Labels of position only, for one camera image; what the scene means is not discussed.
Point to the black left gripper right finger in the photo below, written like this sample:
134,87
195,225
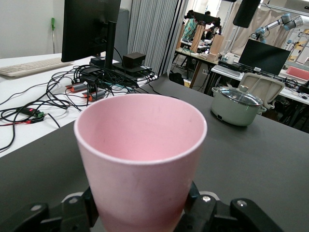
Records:
205,217

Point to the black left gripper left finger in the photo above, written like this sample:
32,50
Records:
72,217

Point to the pink plastic cup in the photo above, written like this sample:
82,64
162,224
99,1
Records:
140,181

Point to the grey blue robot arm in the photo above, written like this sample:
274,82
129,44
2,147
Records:
289,20

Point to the dark grey table mat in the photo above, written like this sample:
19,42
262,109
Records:
253,169

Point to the pale green cooking pot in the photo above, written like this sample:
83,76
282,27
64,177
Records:
231,113

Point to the green terminal connector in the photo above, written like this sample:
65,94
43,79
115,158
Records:
38,115

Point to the orange grey adapter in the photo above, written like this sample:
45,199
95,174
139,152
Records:
95,95
76,88

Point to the glass lid with beige knob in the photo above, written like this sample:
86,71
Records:
239,96

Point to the white desk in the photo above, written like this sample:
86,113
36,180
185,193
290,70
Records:
24,84

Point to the beige office chair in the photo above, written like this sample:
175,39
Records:
263,84

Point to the white keyboard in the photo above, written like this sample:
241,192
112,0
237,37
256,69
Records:
227,70

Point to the beige keyboard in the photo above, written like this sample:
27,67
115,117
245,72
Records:
31,67

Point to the black flat dock device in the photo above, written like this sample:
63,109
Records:
130,71

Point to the white mug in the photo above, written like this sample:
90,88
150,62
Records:
230,59

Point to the black cube device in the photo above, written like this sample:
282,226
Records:
132,60

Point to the black flat screen monitor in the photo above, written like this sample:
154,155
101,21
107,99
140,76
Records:
263,56

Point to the tall wooden block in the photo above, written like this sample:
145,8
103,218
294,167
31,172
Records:
217,46

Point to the pink box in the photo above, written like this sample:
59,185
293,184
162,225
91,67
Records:
298,72

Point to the brown wooden board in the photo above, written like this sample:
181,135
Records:
198,38

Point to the black monitor on stand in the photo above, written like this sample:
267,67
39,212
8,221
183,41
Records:
84,29

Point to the grey curtain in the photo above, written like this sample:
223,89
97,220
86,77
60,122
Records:
154,29

